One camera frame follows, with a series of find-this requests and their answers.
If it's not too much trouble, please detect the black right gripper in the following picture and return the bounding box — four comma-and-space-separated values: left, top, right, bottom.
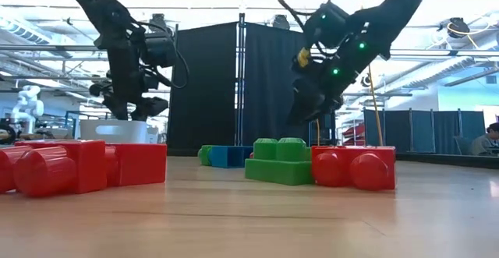
286, 41, 362, 127

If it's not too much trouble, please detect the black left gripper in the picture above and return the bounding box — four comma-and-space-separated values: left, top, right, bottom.
89, 49, 170, 122

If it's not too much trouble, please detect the large red stud block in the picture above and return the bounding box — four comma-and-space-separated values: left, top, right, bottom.
104, 143, 168, 188

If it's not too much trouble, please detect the small red stud block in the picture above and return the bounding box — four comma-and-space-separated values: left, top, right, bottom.
0, 140, 108, 197
310, 145, 397, 192

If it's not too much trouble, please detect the small green stud block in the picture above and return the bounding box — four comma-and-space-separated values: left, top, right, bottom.
244, 137, 315, 186

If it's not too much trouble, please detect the long green stud block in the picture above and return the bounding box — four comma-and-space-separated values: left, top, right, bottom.
197, 145, 214, 167

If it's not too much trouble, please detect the long blue stud block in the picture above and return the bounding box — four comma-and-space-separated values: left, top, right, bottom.
208, 145, 254, 169

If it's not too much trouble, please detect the white plastic bin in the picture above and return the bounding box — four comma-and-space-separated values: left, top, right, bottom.
79, 118, 160, 145

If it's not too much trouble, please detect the dark equipment cabinet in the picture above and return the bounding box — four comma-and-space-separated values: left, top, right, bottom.
310, 111, 337, 147

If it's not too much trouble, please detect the red storage rack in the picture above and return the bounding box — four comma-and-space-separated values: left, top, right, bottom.
342, 122, 366, 147

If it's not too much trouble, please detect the black curtain partition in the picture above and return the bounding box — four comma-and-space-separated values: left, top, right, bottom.
166, 12, 313, 153

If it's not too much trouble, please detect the white humanoid robot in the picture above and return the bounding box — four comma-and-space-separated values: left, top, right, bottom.
10, 84, 45, 135

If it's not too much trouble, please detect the blue partition screen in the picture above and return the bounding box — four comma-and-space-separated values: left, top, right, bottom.
363, 108, 487, 157

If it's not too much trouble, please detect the person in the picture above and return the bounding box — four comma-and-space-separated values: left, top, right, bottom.
469, 122, 499, 157

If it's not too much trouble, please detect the black cable yellow connector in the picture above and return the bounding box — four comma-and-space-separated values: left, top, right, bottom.
277, 0, 324, 70

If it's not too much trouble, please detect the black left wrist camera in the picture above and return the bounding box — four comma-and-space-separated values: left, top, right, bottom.
140, 30, 179, 69

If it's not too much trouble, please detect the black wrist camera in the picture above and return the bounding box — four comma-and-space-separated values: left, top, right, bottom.
305, 2, 351, 49
140, 30, 179, 69

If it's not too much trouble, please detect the black left camera cable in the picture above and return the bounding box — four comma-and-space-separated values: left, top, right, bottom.
154, 46, 191, 90

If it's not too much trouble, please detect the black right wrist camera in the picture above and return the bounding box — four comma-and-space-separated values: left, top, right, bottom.
305, 2, 351, 49

